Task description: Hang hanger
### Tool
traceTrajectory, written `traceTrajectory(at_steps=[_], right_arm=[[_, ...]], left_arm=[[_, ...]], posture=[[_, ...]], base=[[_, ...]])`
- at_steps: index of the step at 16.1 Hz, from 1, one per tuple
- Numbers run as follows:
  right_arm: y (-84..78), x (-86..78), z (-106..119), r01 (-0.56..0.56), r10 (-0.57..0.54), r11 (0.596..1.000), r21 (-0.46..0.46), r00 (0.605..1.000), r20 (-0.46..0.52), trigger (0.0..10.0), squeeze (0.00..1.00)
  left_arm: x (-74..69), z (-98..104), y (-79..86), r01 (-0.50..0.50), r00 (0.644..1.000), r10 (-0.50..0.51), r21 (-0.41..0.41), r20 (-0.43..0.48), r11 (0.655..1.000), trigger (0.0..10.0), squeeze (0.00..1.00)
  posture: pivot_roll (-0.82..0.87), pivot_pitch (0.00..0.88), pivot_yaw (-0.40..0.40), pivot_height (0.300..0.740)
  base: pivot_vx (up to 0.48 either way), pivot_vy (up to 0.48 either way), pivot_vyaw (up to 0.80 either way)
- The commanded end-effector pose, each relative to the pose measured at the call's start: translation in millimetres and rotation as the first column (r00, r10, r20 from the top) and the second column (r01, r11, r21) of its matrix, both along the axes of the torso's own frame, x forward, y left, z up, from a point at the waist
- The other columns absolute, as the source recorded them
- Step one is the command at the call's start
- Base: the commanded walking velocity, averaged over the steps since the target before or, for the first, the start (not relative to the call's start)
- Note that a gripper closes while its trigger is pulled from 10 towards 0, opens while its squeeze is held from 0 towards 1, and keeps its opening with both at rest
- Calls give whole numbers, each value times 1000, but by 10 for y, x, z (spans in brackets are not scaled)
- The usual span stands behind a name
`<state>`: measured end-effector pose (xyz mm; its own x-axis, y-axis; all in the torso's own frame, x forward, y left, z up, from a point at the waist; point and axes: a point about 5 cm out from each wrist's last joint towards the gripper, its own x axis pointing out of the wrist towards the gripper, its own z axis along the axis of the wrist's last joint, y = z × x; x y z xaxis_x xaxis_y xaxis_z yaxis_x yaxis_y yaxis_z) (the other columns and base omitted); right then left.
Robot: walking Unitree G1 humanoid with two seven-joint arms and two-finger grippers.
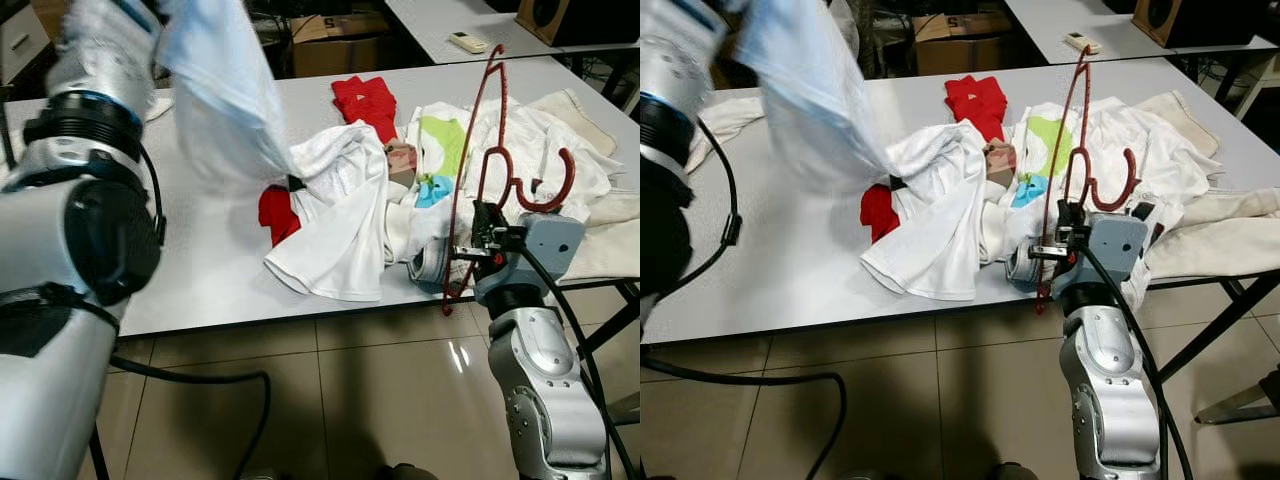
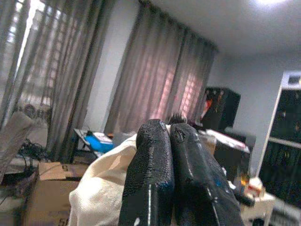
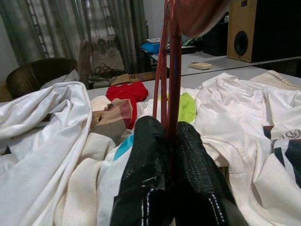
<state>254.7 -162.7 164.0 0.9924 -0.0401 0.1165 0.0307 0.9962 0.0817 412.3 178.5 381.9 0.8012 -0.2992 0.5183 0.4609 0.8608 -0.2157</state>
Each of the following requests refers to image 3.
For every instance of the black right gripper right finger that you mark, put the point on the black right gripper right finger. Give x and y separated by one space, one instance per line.
195 183

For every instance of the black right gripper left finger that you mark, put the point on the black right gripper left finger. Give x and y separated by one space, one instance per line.
145 176

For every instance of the white navy printed garment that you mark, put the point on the white navy printed garment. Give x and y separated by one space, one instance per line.
282 188

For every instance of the lime green garment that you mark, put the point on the lime green garment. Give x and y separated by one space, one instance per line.
185 106

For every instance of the beige garment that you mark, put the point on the beige garment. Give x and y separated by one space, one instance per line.
282 80

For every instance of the black box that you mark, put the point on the black box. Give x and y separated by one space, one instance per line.
215 42

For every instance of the red garment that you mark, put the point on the red garment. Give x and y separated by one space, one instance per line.
127 91

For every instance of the brown armchair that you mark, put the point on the brown armchair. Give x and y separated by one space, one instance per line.
35 73

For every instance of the wooden loudspeaker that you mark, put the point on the wooden loudspeaker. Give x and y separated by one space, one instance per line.
237 18

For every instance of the flat cardboard piece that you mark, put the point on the flat cardboard piece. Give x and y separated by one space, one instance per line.
124 78

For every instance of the large shiny white garment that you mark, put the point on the large shiny white garment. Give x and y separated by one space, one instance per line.
35 141

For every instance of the blue packet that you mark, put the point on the blue packet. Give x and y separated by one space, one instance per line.
151 47

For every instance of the grey curtain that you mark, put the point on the grey curtain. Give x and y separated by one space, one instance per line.
70 23

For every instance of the cream printed t-shirt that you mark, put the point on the cream printed t-shirt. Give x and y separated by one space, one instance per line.
103 146

